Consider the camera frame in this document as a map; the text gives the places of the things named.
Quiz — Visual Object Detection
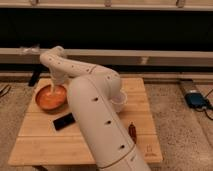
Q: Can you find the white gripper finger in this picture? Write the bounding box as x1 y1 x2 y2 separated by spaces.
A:
50 84 56 95

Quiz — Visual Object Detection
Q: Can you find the orange ceramic bowl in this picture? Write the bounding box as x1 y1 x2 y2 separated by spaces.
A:
35 85 67 110

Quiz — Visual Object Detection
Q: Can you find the black smartphone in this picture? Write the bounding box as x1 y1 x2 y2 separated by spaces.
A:
53 113 75 131

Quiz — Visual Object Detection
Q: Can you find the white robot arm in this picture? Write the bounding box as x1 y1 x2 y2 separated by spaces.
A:
40 46 151 171

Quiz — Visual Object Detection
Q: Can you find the wooden slat table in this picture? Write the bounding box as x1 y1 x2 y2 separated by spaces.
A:
8 78 163 166

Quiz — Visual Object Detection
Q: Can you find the translucent plastic cup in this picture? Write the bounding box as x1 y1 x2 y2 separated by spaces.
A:
111 91 127 113

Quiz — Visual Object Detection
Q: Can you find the red brown pocket knife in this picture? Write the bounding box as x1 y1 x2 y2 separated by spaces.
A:
128 123 137 144

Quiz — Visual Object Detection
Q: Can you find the blue box on floor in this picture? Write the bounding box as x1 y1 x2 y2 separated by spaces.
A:
184 93 206 108

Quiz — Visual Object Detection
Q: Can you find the black post base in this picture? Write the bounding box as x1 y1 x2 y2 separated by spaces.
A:
28 66 42 87

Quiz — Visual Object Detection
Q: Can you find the black cable left floor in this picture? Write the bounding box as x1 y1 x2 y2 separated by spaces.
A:
0 83 12 99

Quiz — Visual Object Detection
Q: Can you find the black cable on floor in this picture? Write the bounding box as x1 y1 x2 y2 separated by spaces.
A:
194 88 213 122

